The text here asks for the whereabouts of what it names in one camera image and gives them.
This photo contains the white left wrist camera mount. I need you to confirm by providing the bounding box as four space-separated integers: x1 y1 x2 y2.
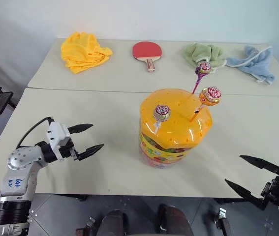
46 120 71 162

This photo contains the metal caster bracket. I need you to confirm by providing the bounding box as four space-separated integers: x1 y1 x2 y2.
76 215 96 236
213 207 232 236

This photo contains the orange wrapped lollipop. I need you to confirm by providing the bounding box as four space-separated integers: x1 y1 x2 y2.
188 86 223 123

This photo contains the crumpled light blue towel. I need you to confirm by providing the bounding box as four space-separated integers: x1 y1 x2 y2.
225 45 276 86

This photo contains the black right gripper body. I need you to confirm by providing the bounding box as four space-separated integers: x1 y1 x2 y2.
260 180 279 212

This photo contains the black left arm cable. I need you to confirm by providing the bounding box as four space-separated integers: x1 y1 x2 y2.
15 116 56 149

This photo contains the crumpled yellow cloth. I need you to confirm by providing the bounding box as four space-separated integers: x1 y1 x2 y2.
60 31 114 75

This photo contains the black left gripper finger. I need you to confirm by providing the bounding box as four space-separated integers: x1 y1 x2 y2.
76 143 105 162
67 123 94 135

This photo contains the red table tennis paddle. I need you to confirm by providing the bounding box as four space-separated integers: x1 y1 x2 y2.
131 41 163 73

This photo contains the purple stick lollipop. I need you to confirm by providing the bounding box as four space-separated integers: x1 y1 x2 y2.
191 61 217 95

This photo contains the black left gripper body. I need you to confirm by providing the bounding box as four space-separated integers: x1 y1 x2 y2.
59 137 80 162

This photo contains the white stick lollipop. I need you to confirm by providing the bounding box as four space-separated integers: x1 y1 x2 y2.
152 104 172 135

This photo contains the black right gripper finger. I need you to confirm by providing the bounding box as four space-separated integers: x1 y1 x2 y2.
224 178 266 210
239 154 279 176

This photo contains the yellow lidded lollipop jar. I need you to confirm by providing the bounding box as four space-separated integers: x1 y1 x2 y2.
138 88 214 171

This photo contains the crumpled green towel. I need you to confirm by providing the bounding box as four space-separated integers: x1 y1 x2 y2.
181 43 227 69

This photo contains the dark rounded shape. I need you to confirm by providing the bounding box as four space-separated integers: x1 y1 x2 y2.
158 204 195 236
96 209 128 236

